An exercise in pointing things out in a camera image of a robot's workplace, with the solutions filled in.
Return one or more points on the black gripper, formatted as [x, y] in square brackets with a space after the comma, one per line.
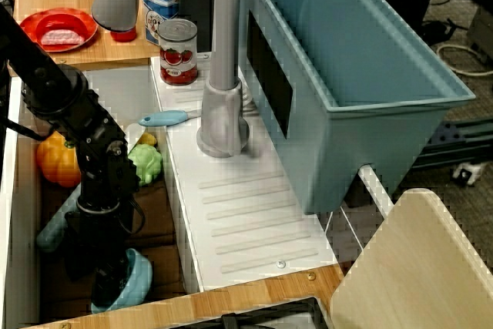
[98, 234]

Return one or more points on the light blue bowl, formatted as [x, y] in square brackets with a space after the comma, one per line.
[136, 279]

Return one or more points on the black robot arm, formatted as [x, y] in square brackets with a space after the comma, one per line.
[77, 121]

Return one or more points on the brown folded cloth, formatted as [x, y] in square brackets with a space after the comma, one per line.
[158, 221]

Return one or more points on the orange toy bell pepper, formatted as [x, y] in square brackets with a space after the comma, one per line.
[58, 163]

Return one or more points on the green toy lettuce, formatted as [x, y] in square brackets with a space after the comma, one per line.
[148, 165]

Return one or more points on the yellow toy corn cob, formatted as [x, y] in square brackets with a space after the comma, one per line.
[147, 139]

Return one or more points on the white toy sink unit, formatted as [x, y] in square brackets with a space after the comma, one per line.
[246, 198]

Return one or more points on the black stove burner grate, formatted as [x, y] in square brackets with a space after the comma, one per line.
[269, 315]

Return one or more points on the silver screw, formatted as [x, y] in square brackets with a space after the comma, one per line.
[280, 264]

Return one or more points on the brass screw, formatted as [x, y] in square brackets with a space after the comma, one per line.
[310, 276]

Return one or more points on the tomato can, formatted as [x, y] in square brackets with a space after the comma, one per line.
[178, 55]

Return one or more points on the grey toy faucet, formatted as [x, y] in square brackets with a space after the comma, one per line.
[221, 74]

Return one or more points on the pink toy food piece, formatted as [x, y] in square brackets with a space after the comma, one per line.
[61, 37]

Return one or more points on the red plastic cup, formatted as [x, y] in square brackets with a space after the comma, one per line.
[124, 35]

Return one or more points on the red plate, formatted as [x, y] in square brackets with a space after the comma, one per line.
[34, 24]

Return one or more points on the light wooden board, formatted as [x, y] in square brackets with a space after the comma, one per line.
[416, 267]

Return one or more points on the large blue plastic bin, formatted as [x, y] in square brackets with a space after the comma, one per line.
[366, 74]

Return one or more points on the white black caster wheel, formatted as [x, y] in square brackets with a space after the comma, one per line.
[468, 173]

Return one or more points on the dark grey equipment box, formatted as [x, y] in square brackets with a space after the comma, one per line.
[481, 32]

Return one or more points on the black aluminium frame rail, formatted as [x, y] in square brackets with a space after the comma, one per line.
[454, 144]

